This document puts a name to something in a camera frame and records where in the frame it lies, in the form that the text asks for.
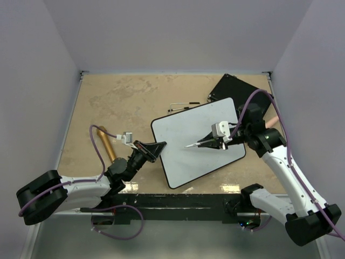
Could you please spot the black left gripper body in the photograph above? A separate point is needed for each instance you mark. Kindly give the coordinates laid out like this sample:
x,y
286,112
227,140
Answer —
x,y
138,159

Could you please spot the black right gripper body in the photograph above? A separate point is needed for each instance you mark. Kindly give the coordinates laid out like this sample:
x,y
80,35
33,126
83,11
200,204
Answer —
x,y
240,136

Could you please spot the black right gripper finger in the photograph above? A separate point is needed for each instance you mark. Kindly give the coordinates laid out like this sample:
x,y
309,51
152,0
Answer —
x,y
207,139
213,145

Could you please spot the white green whiteboard marker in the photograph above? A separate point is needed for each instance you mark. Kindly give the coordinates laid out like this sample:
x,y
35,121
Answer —
x,y
193,145

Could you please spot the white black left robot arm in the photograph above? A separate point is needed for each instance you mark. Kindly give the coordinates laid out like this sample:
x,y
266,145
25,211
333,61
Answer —
x,y
51,193

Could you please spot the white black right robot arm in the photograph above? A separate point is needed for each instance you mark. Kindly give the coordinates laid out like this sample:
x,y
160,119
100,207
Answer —
x,y
308,215

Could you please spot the pink beige cylinder toy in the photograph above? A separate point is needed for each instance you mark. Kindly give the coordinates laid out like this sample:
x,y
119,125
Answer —
x,y
272,122

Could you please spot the gold toy microphone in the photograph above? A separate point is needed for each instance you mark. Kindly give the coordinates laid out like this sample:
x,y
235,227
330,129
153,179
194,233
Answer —
x,y
104,137

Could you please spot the black ribbed board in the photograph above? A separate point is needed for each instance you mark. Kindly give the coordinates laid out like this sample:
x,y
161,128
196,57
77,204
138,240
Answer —
x,y
231,87

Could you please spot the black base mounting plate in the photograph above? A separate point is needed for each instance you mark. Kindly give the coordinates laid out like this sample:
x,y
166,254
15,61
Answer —
x,y
226,208

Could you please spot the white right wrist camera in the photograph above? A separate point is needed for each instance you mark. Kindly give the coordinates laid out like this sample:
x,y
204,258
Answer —
x,y
221,131

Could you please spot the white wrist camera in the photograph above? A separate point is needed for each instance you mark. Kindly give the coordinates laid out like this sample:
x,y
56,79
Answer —
x,y
221,131
126,138

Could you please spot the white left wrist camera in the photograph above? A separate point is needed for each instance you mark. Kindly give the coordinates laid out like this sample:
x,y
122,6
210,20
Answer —
x,y
126,138

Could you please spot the black wire whiteboard stand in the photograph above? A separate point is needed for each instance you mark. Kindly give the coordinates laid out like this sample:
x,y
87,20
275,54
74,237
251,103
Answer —
x,y
181,106

